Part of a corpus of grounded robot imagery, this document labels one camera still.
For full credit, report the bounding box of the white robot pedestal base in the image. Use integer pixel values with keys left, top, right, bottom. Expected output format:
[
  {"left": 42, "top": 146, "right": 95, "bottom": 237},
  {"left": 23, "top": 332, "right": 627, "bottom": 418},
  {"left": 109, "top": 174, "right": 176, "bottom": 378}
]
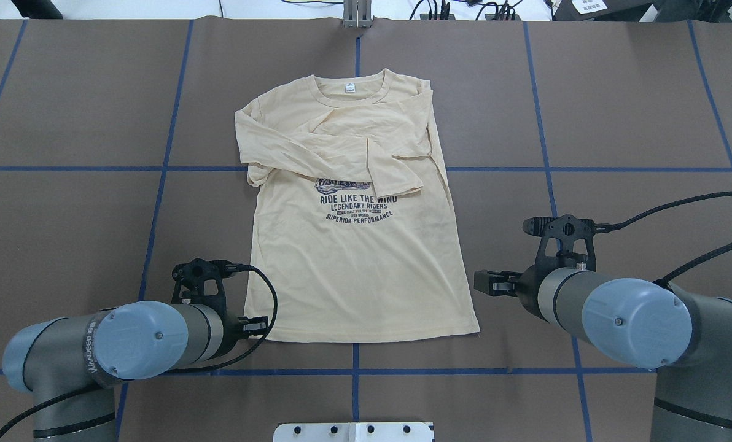
[{"left": 273, "top": 421, "right": 435, "bottom": 441}]

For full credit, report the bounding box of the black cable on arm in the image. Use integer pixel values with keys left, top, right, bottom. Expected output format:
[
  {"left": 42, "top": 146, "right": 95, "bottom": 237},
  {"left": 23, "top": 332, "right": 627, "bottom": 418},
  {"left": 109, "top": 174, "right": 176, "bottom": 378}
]
[
  {"left": 593, "top": 190, "right": 732, "bottom": 289},
  {"left": 0, "top": 263, "right": 279, "bottom": 442}
]

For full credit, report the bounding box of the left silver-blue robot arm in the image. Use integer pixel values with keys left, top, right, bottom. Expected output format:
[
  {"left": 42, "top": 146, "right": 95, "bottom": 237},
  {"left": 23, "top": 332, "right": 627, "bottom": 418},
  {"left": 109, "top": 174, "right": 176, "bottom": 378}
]
[{"left": 0, "top": 300, "right": 276, "bottom": 441}]

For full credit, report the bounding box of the aluminium frame post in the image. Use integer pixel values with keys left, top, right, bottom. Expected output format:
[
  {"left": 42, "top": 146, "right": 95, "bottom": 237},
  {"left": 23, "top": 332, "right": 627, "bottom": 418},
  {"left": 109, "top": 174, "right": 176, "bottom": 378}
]
[{"left": 343, "top": 0, "right": 373, "bottom": 29}]

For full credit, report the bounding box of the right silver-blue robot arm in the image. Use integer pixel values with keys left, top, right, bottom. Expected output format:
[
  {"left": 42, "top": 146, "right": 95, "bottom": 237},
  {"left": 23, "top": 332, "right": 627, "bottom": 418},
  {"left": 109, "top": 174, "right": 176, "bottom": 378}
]
[{"left": 473, "top": 263, "right": 732, "bottom": 441}]

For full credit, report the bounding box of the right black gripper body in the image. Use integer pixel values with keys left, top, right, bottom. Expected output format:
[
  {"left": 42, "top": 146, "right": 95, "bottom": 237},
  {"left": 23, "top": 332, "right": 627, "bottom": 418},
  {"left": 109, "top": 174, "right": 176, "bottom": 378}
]
[{"left": 473, "top": 265, "right": 554, "bottom": 320}]

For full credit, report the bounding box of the cream long-sleeve printed shirt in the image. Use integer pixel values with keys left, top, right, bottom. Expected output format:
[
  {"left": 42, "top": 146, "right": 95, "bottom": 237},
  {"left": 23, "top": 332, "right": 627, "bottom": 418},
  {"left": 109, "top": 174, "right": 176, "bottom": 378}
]
[{"left": 234, "top": 69, "right": 480, "bottom": 343}]

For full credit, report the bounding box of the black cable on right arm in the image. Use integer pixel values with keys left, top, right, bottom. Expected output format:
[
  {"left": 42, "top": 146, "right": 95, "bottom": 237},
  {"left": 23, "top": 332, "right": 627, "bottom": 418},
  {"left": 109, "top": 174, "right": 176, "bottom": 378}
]
[{"left": 593, "top": 190, "right": 732, "bottom": 289}]

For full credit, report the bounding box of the black labelled box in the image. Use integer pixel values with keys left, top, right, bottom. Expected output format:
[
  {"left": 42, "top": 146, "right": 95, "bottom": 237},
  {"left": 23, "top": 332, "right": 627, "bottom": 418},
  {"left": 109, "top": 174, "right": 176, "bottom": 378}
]
[{"left": 552, "top": 1, "right": 653, "bottom": 22}]

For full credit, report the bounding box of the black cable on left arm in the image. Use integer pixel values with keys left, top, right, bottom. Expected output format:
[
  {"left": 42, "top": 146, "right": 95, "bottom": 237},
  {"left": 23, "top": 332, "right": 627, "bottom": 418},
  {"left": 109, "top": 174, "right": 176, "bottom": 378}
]
[{"left": 0, "top": 263, "right": 279, "bottom": 442}]

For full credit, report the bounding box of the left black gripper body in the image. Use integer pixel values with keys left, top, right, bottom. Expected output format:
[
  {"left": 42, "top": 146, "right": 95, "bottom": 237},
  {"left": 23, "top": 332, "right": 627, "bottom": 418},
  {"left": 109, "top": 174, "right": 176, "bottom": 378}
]
[{"left": 216, "top": 312, "right": 270, "bottom": 357}]

